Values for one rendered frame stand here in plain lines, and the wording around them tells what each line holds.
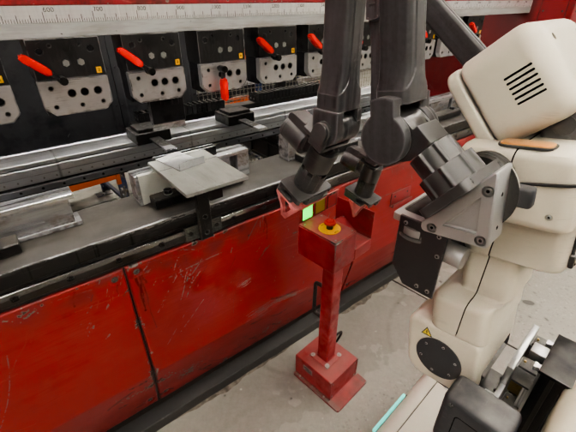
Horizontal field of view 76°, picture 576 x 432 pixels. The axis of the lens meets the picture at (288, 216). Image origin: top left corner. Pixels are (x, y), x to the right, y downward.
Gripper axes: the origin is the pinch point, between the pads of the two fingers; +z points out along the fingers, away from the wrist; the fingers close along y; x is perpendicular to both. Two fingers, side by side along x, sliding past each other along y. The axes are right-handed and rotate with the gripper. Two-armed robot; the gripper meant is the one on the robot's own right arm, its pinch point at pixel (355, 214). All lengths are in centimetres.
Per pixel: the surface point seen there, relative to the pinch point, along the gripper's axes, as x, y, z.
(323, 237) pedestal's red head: 15.1, -0.1, 2.4
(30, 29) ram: 66, 54, -44
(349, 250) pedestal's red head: 8.1, -6.5, 6.8
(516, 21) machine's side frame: -176, 32, -41
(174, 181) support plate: 49, 29, -14
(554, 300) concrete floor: -117, -73, 65
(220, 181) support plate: 39.9, 20.5, -15.7
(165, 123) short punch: 40, 48, -19
